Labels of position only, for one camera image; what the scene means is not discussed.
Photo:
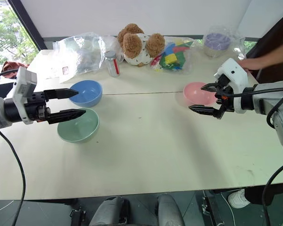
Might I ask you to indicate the dark trouser leg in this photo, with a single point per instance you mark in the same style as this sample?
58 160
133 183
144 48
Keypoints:
261 194

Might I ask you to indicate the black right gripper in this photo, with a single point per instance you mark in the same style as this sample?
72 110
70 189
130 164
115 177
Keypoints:
227 101

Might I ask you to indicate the person's bare forearm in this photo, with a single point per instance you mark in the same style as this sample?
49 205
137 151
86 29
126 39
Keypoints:
276 58

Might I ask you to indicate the small red-framed card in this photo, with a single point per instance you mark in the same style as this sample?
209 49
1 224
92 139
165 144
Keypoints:
65 70

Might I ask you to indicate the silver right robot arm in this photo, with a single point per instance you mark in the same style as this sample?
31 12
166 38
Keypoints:
264 103

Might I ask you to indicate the yellow block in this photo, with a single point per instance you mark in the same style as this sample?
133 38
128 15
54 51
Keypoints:
171 58

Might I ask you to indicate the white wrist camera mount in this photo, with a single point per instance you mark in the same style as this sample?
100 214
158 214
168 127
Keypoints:
23 80
235 70

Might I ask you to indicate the container with purple filling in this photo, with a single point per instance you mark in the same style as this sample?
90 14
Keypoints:
217 43

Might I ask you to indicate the green bowl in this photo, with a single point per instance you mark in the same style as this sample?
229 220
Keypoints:
85 128

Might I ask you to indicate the dark grey rounded shape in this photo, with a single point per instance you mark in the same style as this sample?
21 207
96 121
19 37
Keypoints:
108 212
169 210

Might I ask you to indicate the blue bowl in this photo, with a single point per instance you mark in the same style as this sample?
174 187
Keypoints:
89 93

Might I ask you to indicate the white shoe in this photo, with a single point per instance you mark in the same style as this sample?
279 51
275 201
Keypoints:
238 199

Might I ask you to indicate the person's bare hand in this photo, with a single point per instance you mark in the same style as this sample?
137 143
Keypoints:
248 64

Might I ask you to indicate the pink bowl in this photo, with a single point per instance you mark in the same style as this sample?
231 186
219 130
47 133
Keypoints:
195 94

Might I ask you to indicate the black window frame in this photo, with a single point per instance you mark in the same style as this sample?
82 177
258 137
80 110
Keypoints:
28 26

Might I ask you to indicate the clear bag of colourful blocks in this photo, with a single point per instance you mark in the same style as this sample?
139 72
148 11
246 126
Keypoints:
177 56

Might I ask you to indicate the brown teddy bear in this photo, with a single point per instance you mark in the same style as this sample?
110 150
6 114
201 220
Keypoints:
134 47

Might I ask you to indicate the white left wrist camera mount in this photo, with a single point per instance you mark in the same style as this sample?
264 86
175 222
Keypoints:
23 80

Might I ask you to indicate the clear bag around purple container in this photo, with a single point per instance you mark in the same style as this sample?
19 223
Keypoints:
235 40

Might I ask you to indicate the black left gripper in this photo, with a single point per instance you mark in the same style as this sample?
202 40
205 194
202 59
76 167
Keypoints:
37 110

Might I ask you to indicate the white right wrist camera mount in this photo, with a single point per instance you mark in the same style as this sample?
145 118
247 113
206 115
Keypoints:
235 70

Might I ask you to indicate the large clear plastic bag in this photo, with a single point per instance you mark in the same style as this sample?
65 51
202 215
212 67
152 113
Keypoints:
85 54

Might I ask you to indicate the clear bottle with red label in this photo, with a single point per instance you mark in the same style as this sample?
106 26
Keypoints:
113 66

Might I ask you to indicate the red-brown cloth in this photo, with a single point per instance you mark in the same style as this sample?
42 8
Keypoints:
13 67

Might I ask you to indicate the black metal table bracket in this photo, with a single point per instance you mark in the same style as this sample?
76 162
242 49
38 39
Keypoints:
78 216
211 209

